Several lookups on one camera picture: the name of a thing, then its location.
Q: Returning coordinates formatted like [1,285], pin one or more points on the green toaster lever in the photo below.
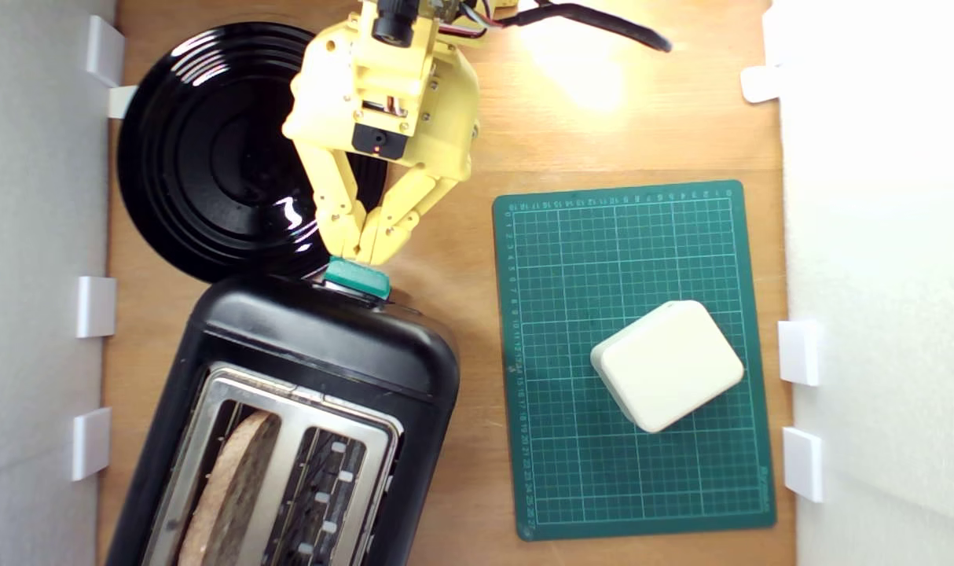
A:
[359,279]

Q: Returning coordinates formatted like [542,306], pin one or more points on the black two-slot toaster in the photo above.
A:
[328,338]

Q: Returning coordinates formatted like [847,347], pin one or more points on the black round plate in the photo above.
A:
[194,157]

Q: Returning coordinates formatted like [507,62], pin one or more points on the green cutting mat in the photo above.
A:
[571,259]

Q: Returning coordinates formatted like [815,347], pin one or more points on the brown bread slice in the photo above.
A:
[233,487]

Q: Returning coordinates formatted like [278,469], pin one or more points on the white rounded block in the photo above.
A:
[665,365]

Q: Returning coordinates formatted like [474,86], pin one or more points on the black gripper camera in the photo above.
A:
[393,27]

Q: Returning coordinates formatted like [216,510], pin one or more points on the white wall clip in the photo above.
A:
[760,83]
[122,101]
[92,442]
[96,306]
[104,49]
[799,351]
[803,464]

